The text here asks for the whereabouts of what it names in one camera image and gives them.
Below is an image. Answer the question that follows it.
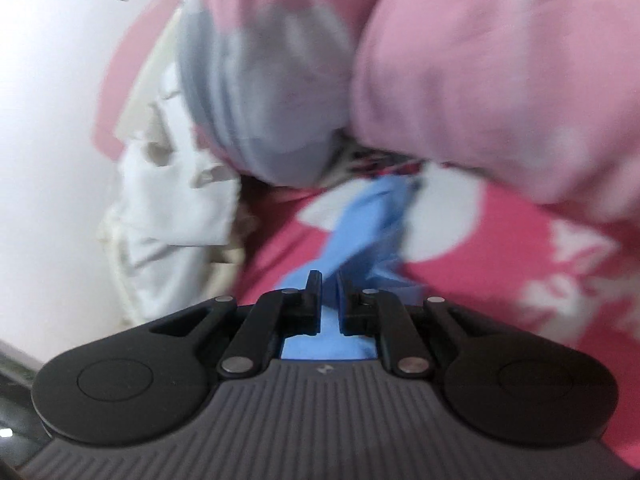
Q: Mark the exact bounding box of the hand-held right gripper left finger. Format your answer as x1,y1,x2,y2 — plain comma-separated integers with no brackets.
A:
147,270,323,380

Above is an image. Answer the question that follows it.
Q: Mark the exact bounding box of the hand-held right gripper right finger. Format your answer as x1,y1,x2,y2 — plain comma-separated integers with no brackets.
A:
336,270,501,380

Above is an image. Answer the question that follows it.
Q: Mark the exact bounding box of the blue shirt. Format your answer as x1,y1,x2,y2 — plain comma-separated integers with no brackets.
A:
280,175,431,362

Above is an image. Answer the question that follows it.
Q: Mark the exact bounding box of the pink floral blanket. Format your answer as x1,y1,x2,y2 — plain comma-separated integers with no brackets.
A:
92,0,640,461

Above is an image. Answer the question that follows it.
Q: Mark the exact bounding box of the white garment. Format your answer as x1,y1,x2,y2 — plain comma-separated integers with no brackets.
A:
97,100,242,331

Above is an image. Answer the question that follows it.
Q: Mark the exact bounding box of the person's pink grey clothing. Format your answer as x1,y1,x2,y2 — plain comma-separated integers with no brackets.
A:
177,0,640,221

